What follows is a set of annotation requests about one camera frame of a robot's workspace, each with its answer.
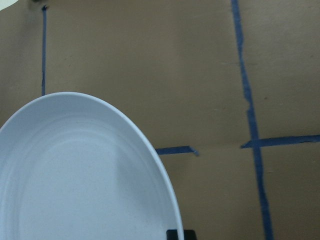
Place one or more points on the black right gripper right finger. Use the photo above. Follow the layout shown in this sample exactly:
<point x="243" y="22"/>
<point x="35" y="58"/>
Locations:
<point x="189" y="234"/>

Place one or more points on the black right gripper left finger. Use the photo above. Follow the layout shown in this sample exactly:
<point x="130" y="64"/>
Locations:
<point x="172" y="234"/>

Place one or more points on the blue plate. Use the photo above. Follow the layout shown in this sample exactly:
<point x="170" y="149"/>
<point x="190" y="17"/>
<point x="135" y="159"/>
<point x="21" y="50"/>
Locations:
<point x="73" y="167"/>

